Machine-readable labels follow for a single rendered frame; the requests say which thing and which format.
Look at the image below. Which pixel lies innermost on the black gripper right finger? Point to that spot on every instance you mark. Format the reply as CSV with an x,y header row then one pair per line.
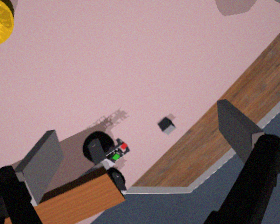
x,y
248,199

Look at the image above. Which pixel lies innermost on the small grey cube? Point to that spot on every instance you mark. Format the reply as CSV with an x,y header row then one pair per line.
x,y
166,125

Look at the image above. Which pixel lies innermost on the yellow short cylinder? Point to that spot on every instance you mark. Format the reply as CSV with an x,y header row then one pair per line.
x,y
6,19

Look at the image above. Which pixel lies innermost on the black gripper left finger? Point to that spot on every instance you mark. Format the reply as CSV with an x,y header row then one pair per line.
x,y
35,173

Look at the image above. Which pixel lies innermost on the wooden dolly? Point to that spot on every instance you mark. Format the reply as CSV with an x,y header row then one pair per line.
x,y
94,191

